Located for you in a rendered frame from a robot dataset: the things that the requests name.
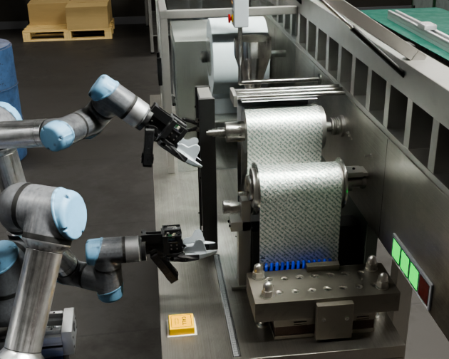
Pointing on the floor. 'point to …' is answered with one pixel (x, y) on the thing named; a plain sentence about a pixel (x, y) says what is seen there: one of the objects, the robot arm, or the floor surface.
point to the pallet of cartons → (69, 19)
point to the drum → (1, 80)
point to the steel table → (151, 23)
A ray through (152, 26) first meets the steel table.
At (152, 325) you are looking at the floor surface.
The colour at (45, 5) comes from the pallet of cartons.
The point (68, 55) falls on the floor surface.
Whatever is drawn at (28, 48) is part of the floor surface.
